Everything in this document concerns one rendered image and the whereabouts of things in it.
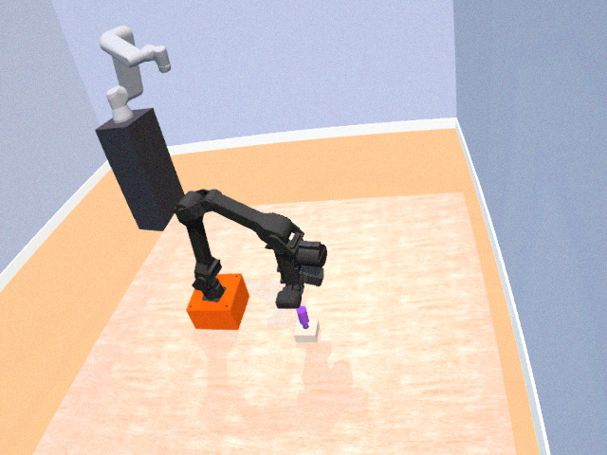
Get purple marker cap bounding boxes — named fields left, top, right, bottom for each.
left=296, top=305, right=309, bottom=325

